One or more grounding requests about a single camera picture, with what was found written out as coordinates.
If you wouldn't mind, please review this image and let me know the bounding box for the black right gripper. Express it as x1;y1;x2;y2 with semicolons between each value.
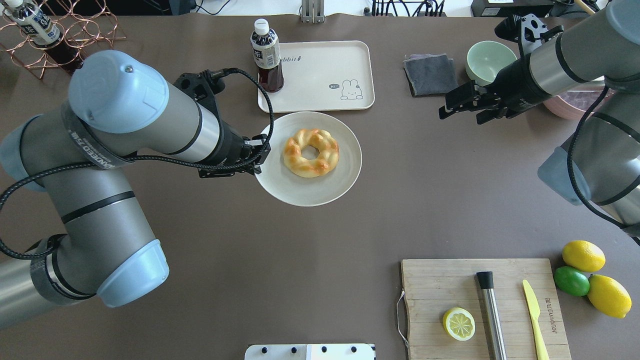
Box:
438;57;546;125

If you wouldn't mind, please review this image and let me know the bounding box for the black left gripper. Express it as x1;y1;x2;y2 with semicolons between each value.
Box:
198;125;271;178

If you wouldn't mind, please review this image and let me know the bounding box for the white round plate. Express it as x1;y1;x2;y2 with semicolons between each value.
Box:
256;111;362;207

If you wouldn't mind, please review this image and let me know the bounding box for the braided glazed donut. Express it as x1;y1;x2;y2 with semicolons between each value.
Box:
282;129;340;178

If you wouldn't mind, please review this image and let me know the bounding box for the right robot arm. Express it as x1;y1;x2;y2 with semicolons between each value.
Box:
439;0;640;242

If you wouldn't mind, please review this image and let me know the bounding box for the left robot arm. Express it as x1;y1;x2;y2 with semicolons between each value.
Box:
1;50;274;329

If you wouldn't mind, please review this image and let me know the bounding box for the cream rabbit tray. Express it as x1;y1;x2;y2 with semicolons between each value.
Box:
269;40;375;113

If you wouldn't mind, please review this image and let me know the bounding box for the tea bottle on tray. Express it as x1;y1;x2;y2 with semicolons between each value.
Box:
250;18;285;93

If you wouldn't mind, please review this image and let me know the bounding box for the green bowl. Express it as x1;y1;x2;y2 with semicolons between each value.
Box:
465;40;517;86

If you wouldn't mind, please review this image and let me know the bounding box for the grey folded cloth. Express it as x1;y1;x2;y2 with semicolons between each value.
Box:
402;54;458;97

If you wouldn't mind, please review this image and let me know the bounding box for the pink bowl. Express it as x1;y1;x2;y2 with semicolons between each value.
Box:
543;76;605;121

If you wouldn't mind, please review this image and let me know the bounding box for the steel cylinder muddler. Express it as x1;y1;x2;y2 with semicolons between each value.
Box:
476;271;508;360

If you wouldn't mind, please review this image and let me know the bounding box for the yellow lemon upper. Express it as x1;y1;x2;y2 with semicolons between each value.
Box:
561;240;606;272

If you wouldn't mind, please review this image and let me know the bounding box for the yellow lemon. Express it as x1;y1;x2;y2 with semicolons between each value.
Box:
587;274;633;319
561;240;606;272

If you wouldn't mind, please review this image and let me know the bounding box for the wooden cutting board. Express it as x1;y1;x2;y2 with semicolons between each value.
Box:
400;259;572;360

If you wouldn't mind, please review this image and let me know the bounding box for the green lime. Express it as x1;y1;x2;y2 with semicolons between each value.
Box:
553;266;590;297

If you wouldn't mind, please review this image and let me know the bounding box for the half lemon slice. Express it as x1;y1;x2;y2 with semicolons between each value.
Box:
442;307;476;342

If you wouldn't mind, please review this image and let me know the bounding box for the yellow lemon lower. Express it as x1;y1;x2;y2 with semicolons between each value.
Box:
587;274;633;319

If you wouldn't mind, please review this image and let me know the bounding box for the dark tea bottle in rack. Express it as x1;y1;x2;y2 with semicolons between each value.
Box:
3;0;83;75

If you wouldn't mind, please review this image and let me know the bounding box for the yellow plastic knife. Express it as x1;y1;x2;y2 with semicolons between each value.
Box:
522;279;550;360

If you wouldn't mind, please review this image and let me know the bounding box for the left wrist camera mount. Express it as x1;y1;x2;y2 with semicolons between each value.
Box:
173;70;226;117

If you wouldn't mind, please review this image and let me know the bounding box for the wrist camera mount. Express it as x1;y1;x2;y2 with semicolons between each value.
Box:
494;14;564;58
173;70;226;117

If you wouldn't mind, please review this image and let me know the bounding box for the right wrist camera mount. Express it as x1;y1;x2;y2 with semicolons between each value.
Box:
494;14;564;58

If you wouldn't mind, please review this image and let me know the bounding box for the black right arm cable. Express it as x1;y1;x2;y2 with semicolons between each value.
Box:
566;85;640;231

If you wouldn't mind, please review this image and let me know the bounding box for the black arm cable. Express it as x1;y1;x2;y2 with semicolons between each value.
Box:
0;67;275;261
566;85;640;231

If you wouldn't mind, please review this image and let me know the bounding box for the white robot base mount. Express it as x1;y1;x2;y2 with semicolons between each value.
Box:
244;342;377;360

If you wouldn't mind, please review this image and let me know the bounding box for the copper wire bottle rack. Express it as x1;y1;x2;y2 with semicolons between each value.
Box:
1;0;128;80

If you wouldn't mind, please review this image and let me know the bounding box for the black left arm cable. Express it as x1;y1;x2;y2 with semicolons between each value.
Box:
0;67;275;261

